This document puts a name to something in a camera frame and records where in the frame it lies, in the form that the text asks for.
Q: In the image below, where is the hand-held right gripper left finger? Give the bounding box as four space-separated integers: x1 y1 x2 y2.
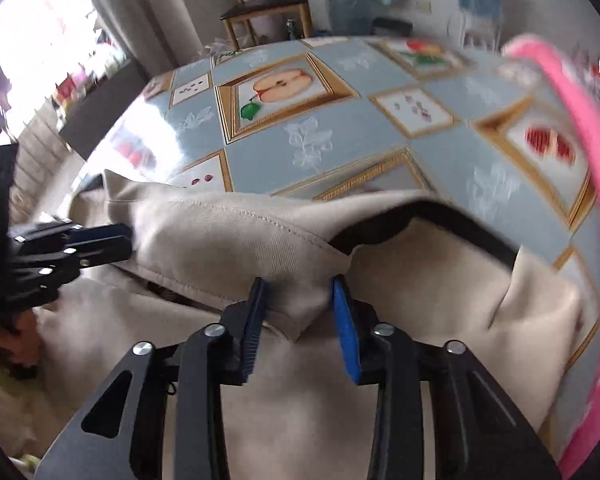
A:
37 276 270 480

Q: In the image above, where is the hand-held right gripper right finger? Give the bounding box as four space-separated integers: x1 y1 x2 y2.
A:
329 274 563 480

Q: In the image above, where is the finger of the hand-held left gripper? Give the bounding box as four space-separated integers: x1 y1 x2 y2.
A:
5 241 133 311
10 220 132 256

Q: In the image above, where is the beige zip jacket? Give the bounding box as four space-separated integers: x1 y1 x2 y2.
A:
0 169 583 480

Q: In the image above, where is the person's left hand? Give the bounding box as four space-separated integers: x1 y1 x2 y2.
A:
0 310 43 368

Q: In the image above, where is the dark grey cabinet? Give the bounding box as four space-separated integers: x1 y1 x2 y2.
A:
60 57 151 158

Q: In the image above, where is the fruit print tablecloth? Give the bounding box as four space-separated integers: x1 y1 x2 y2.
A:
77 35 600 461

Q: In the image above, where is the white plastic bag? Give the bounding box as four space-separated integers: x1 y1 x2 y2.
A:
202 40 241 58

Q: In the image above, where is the grey curtain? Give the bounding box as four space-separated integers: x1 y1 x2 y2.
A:
75 0 206 81

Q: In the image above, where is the wooden chair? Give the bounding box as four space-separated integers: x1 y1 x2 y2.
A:
219 0 315 51

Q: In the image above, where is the empty translucent water jug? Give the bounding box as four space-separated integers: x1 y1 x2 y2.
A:
325 0 373 38

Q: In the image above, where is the white water dispenser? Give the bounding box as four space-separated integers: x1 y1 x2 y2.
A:
447 10 501 51

